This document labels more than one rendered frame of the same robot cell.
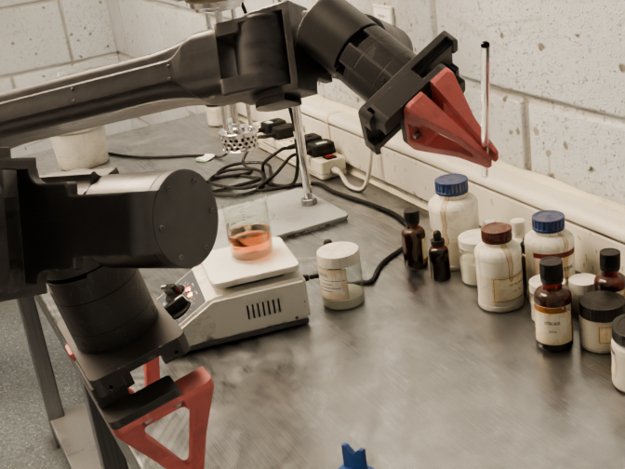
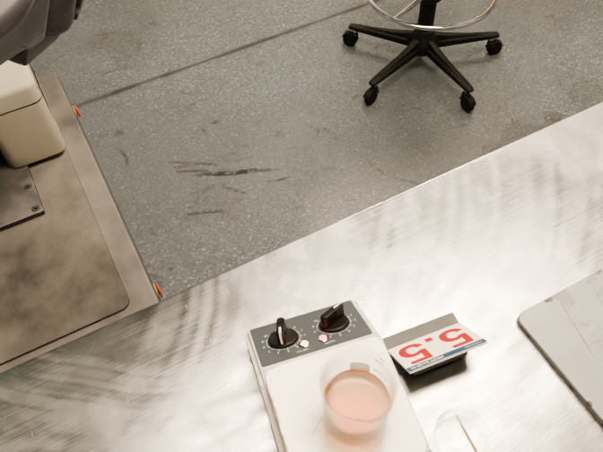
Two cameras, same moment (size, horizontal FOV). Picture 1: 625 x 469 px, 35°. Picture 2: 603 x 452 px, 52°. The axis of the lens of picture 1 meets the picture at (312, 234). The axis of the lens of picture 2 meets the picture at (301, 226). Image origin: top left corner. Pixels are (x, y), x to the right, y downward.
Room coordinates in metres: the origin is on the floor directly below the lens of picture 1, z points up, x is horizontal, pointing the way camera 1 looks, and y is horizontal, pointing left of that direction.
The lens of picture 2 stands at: (1.19, -0.11, 1.38)
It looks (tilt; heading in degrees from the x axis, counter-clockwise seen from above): 53 degrees down; 87
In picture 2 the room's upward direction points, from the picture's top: 3 degrees counter-clockwise
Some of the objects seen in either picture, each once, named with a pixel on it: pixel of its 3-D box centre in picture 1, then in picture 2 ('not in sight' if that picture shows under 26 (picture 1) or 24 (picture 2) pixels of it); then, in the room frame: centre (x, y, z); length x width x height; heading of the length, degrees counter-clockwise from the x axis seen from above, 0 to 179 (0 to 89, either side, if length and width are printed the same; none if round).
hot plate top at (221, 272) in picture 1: (247, 261); (343, 410); (1.23, 0.09, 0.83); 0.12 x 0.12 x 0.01; 13
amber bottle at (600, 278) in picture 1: (610, 288); not in sight; (1.07, -0.35, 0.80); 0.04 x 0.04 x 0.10
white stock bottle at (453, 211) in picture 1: (454, 221); not in sight; (1.32, -0.21, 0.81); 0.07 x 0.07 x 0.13
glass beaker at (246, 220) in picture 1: (250, 228); (358, 403); (1.24, 0.08, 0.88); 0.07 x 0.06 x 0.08; 118
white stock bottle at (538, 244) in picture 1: (550, 256); not in sight; (1.17, -0.30, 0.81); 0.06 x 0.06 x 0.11
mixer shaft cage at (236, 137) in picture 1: (229, 75); not in sight; (1.60, 0.10, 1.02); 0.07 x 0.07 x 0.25
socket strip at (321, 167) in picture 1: (291, 146); not in sight; (1.98, 0.02, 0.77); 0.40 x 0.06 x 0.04; 23
